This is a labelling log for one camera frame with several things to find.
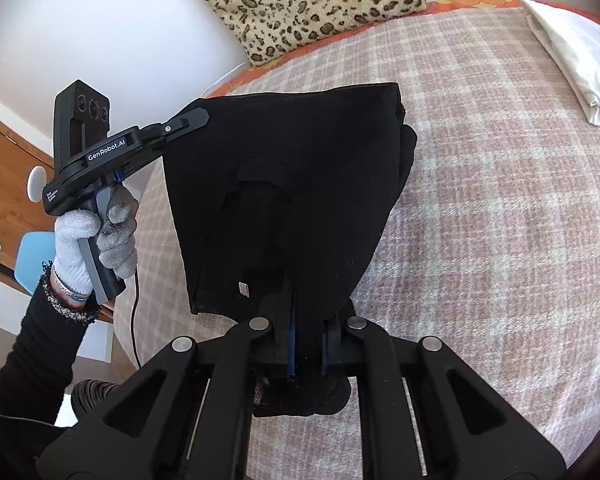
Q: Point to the black short-sleeved top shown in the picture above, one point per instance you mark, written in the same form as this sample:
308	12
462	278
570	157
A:
290	160

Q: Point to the white round knob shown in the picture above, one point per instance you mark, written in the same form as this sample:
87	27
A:
36	182

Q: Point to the pink plaid blanket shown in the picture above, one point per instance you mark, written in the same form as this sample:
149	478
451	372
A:
480	210

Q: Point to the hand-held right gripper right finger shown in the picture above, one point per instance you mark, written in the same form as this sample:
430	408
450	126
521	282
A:
325	355

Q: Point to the white folded cloth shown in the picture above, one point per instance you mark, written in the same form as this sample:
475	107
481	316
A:
580	60

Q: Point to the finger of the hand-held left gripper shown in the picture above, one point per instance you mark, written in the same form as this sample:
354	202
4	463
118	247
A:
185	120

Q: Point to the person's left forearm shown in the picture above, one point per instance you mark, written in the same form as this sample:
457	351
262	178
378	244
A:
25	360

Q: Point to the leopard print cushion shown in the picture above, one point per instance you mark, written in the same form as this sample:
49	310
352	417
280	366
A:
305	5

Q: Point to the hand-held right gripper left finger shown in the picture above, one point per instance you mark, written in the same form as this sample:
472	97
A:
292	355

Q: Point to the person's left hand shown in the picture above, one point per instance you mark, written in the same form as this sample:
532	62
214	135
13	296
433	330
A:
72	240

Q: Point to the wooden door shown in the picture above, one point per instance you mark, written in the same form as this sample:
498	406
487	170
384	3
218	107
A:
5	175

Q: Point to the light blue chair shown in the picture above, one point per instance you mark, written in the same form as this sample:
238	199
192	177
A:
35	255

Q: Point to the orange patterned bedsheet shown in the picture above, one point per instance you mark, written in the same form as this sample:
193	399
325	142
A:
480	4

